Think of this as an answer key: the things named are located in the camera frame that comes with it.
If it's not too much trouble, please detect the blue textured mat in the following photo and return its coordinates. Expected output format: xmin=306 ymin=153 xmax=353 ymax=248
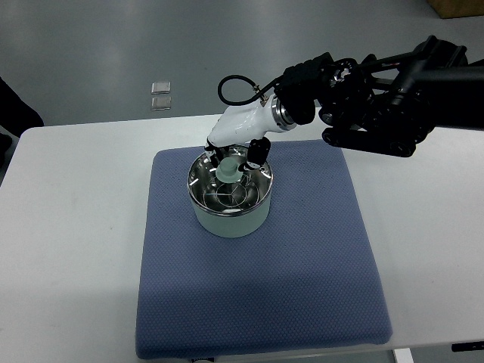
xmin=135 ymin=140 xmax=392 ymax=359

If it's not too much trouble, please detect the black table base foot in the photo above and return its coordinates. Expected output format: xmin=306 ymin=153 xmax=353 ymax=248
xmin=451 ymin=341 xmax=484 ymax=352

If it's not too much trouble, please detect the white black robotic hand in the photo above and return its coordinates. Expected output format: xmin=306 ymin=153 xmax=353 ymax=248
xmin=204 ymin=95 xmax=296 ymax=172

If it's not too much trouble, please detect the glass lid green knob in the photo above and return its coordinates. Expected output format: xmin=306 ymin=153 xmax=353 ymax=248
xmin=188 ymin=145 xmax=273 ymax=216

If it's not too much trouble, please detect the upper floor metal plate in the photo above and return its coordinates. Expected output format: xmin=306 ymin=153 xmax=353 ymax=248
xmin=150 ymin=81 xmax=171 ymax=95

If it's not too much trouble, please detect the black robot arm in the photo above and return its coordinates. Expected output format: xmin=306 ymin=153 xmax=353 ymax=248
xmin=205 ymin=36 xmax=483 ymax=169

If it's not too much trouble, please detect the wire steaming rack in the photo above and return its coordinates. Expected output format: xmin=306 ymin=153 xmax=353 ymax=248
xmin=201 ymin=178 xmax=259 ymax=213

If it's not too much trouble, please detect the floor metal plate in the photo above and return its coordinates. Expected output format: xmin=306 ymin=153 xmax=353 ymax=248
xmin=150 ymin=81 xmax=171 ymax=95
xmin=150 ymin=96 xmax=172 ymax=111

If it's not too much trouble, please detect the brown cardboard box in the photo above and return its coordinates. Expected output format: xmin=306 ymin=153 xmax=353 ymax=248
xmin=427 ymin=0 xmax=484 ymax=19

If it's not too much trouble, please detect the green steel pot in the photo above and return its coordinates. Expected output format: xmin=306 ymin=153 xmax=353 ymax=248
xmin=191 ymin=158 xmax=271 ymax=238

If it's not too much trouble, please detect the dark clothed person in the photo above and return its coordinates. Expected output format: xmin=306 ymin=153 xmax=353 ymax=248
xmin=0 ymin=75 xmax=45 ymax=169

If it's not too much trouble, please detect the lower floor metal plate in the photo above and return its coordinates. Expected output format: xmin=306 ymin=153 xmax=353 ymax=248
xmin=150 ymin=96 xmax=172 ymax=111

